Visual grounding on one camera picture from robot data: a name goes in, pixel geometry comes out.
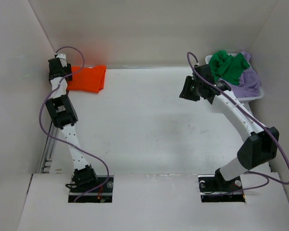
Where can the orange t-shirt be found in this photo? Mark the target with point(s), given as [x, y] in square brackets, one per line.
[89, 79]

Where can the white plastic bin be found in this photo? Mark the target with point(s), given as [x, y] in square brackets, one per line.
[242, 99]

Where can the aluminium rail left edge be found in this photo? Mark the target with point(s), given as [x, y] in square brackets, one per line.
[47, 156]

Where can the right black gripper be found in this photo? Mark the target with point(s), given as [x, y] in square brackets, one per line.
[185, 93]

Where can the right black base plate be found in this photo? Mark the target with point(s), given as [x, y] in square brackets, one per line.
[212, 192]

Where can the lavender t-shirt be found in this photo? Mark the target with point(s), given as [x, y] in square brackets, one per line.
[249, 82]

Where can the green t-shirt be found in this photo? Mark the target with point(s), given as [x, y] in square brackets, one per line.
[227, 67]

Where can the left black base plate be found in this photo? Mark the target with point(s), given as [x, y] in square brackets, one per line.
[103, 194]

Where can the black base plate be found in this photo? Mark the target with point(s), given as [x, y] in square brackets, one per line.
[103, 194]
[212, 192]

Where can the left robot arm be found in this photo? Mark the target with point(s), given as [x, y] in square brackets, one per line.
[64, 117]

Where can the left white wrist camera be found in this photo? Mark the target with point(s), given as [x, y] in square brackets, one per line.
[61, 57]

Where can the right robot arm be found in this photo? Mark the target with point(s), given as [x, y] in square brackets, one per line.
[258, 146]

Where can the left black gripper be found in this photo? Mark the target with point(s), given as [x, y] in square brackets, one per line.
[67, 69]

